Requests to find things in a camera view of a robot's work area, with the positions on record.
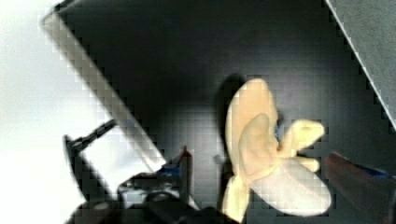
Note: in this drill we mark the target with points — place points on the black toaster oven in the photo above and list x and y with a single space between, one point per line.
166 71

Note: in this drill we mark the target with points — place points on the peeled banana toy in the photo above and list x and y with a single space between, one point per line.
267 165

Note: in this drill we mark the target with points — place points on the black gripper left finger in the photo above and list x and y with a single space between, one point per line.
160 197

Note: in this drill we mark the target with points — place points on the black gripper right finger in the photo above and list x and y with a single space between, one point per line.
370 190

